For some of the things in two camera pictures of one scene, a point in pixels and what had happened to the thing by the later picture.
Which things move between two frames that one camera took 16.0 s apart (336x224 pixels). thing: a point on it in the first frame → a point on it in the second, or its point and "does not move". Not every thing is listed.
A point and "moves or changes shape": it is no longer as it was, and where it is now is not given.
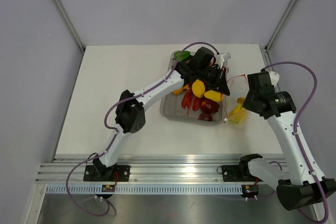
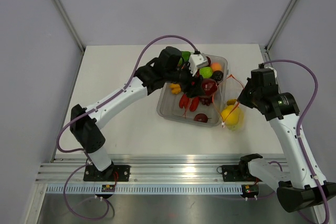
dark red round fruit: (206, 116) moves or changes shape
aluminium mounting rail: (144, 169) does not move
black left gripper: (219, 84) → (195, 89)
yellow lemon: (198, 88) moves or changes shape
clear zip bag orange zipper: (238, 87) moves or changes shape
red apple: (209, 105) moves or changes shape
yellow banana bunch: (239, 114) → (231, 102)
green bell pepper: (184, 55) does not move
